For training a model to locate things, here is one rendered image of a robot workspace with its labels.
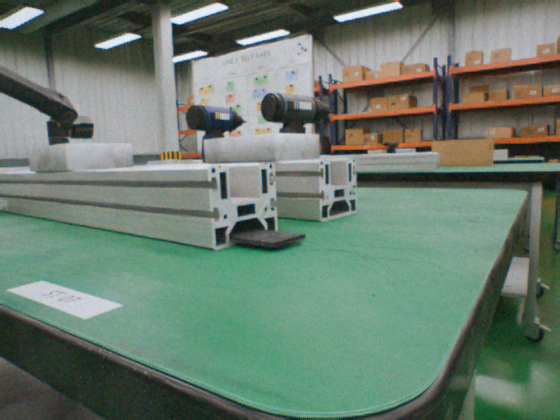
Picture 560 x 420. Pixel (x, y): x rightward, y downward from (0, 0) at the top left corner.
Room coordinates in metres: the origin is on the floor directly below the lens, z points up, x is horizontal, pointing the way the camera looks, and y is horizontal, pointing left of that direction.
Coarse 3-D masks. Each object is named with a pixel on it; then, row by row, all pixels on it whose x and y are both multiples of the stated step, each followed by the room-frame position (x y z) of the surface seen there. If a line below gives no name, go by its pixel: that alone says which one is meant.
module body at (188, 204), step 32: (0, 192) 0.84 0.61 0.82; (32, 192) 0.71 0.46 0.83; (64, 192) 0.62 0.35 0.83; (96, 192) 0.55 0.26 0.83; (128, 192) 0.49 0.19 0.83; (160, 192) 0.45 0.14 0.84; (192, 192) 0.41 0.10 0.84; (224, 192) 0.41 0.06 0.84; (256, 192) 0.45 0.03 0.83; (96, 224) 0.55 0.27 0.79; (128, 224) 0.50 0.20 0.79; (160, 224) 0.45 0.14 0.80; (192, 224) 0.41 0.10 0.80; (224, 224) 0.41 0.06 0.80; (256, 224) 0.46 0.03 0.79
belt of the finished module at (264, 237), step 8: (232, 232) 0.44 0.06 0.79; (240, 232) 0.44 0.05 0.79; (248, 232) 0.44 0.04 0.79; (256, 232) 0.43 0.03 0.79; (264, 232) 0.43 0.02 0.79; (272, 232) 0.43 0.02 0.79; (280, 232) 0.43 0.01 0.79; (288, 232) 0.43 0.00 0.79; (232, 240) 0.41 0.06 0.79; (240, 240) 0.40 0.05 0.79; (248, 240) 0.40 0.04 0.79; (256, 240) 0.39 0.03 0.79; (264, 240) 0.39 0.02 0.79; (272, 240) 0.39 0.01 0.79; (280, 240) 0.39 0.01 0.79; (288, 240) 0.39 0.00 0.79; (296, 240) 0.40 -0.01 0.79
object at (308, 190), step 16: (304, 160) 0.56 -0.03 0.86; (320, 160) 0.54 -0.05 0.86; (336, 160) 0.61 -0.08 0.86; (352, 160) 0.61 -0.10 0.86; (272, 176) 0.61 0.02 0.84; (288, 176) 0.59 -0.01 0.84; (304, 176) 0.57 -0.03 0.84; (320, 176) 0.55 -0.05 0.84; (336, 176) 0.61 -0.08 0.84; (352, 176) 0.61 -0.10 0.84; (288, 192) 0.58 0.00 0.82; (304, 192) 0.56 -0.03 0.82; (320, 192) 0.54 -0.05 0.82; (336, 192) 0.60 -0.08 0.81; (352, 192) 0.61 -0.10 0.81; (288, 208) 0.58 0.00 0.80; (304, 208) 0.56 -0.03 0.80; (320, 208) 0.54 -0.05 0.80; (336, 208) 0.62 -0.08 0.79; (352, 208) 0.62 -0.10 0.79
